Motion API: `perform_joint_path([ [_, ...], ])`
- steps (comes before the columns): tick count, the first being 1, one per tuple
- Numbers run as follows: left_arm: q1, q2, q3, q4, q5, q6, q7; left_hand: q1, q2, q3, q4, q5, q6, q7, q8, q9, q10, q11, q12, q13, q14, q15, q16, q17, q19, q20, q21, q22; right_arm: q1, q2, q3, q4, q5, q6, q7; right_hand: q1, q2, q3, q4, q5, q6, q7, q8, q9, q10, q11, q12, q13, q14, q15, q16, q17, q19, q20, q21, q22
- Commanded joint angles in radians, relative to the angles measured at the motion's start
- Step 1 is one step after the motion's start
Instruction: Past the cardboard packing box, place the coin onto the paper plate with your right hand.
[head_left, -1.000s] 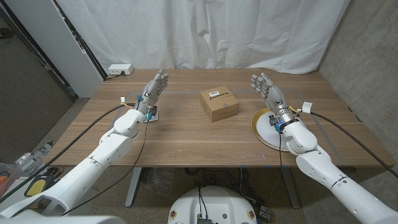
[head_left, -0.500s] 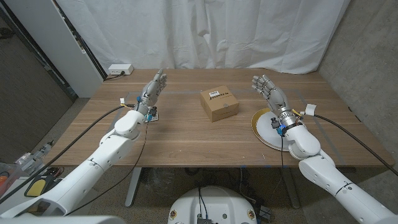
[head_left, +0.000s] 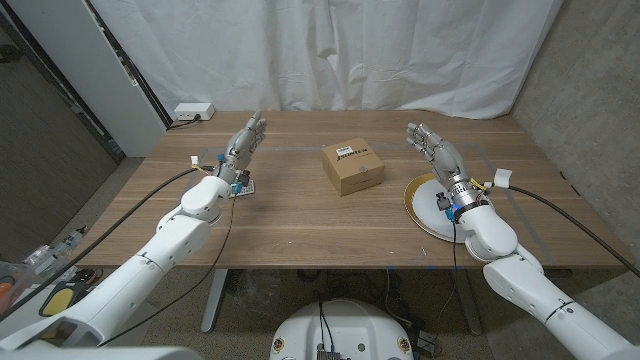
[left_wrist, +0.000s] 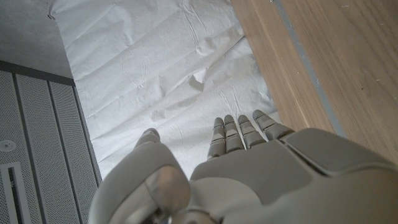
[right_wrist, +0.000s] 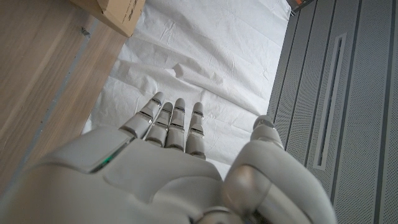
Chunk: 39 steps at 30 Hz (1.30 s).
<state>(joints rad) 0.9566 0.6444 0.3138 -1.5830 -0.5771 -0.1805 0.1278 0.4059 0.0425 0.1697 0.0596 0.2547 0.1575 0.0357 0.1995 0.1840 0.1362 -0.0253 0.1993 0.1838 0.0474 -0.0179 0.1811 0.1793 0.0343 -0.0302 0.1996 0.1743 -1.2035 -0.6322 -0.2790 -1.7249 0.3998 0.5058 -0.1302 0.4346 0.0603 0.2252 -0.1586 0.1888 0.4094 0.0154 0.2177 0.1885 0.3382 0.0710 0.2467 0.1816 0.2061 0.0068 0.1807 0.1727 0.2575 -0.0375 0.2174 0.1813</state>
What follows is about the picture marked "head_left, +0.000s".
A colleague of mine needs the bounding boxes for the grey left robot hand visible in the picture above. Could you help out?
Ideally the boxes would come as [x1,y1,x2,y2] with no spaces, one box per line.
[212,110,268,185]

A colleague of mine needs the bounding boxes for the grey tape strip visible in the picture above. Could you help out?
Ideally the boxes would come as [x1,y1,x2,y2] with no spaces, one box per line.
[475,144,559,266]
[182,147,214,194]

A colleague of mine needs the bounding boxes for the white power strip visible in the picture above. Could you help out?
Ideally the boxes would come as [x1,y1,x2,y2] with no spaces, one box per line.
[173,102,216,122]

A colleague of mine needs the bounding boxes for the white cabinet panel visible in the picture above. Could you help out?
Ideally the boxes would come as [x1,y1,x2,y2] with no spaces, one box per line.
[4,0,169,159]

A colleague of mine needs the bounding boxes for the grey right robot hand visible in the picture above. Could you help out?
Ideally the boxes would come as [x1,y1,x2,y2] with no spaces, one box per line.
[405,122,489,216]

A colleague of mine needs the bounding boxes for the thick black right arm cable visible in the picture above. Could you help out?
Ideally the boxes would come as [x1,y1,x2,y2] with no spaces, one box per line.
[507,184,640,279]

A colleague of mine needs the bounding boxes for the table leg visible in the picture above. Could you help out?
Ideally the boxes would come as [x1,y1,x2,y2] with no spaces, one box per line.
[457,269,484,337]
[200,268,230,334]

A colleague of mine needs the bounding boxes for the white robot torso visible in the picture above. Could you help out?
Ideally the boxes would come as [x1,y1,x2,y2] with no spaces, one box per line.
[268,298,415,360]

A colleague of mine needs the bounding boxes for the clear container with orange item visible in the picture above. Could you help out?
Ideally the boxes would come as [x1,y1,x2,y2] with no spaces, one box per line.
[0,259,34,314]

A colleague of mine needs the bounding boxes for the white curtain backdrop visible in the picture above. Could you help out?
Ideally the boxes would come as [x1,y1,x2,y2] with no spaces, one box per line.
[89,0,564,120]

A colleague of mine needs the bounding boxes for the gold-rimmed white paper plate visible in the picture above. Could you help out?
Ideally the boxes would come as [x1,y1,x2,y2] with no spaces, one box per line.
[403,172,496,244]

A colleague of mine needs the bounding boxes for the power adapter under table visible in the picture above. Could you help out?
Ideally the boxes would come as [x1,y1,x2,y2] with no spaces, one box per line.
[413,328,439,357]

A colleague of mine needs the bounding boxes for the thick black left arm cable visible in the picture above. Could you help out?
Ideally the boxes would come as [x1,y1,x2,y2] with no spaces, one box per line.
[0,167,214,324]

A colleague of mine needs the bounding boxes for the clear bagged parts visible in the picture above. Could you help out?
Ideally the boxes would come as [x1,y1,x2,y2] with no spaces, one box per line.
[24,224,89,281]

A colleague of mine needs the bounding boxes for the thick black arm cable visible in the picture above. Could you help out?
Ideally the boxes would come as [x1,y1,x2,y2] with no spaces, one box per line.
[0,167,214,324]
[507,184,640,279]

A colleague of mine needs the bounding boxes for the yellow black foot pedal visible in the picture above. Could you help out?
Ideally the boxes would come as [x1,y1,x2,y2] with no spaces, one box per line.
[38,281,89,318]

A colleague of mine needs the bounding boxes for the cardboard packing box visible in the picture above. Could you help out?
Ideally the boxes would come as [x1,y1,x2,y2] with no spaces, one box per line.
[321,137,386,197]

